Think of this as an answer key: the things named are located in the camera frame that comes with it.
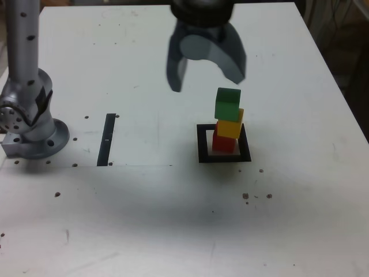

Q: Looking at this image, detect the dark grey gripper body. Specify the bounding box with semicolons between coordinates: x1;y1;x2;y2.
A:
176;19;232;42

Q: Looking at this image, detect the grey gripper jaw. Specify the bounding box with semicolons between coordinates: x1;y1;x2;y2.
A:
179;23;248;85
165;20;189;93

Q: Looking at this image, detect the green cube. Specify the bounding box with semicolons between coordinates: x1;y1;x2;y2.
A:
214;87;242;121

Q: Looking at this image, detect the yellow cube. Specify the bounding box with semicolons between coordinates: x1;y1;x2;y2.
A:
216;108;244;139

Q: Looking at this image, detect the red cube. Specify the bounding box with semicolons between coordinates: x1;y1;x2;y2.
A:
212;122;238;153

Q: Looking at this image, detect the black tape square outline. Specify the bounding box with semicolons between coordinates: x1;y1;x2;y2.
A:
197;123;251;164

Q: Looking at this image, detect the black tape strip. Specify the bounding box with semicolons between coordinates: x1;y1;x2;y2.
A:
97;113;116;167

